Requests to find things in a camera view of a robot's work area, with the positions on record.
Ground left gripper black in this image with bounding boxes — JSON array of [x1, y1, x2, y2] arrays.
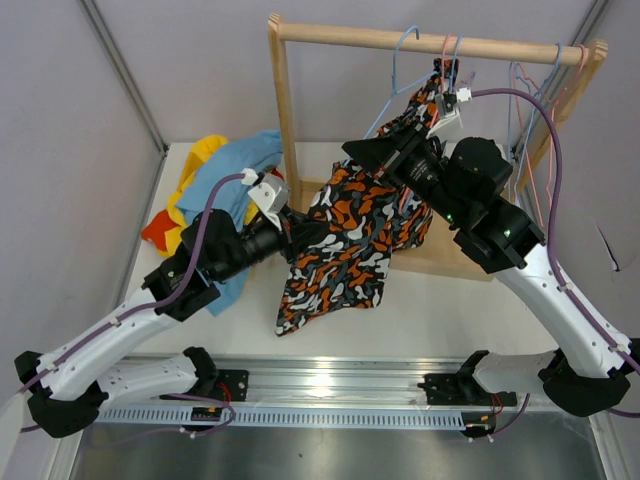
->
[[214, 205, 329, 284]]

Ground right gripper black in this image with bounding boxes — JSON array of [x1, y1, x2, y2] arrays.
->
[[343, 119, 467, 227]]

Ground orange red shorts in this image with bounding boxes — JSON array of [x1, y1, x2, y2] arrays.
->
[[140, 210, 178, 253]]

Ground light blue shorts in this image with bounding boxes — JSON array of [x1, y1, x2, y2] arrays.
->
[[177, 130, 283, 316]]

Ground yellow shorts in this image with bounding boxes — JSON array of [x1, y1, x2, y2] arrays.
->
[[159, 135, 229, 257]]

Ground black orange camouflage shorts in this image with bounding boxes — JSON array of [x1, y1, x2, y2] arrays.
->
[[273, 58, 461, 337]]

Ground blue wire hanger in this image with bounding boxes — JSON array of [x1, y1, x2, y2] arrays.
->
[[344, 25, 441, 166]]

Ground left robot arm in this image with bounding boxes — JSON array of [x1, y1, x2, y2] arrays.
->
[[14, 209, 329, 438]]

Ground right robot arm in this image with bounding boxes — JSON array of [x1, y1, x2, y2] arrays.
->
[[342, 126, 639, 417]]

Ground wooden clothes rack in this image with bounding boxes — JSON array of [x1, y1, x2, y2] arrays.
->
[[266, 13, 610, 284]]

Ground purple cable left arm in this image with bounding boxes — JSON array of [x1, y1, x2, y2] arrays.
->
[[14, 172, 251, 436]]

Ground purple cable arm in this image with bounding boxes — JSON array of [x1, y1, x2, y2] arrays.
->
[[469, 87, 640, 419], [14, 172, 251, 436]]

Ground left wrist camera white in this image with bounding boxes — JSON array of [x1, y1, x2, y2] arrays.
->
[[241, 168, 290, 230]]

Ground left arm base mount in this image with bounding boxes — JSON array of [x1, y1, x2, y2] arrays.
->
[[184, 369, 250, 403]]

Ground slotted cable duct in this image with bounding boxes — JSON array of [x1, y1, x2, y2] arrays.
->
[[98, 404, 466, 431]]

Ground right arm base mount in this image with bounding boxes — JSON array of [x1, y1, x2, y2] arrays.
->
[[417, 350, 518, 407]]

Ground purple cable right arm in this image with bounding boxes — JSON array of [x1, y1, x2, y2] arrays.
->
[[469, 87, 640, 419]]

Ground aluminium frame post left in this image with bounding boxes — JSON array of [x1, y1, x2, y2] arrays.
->
[[77, 0, 168, 156]]

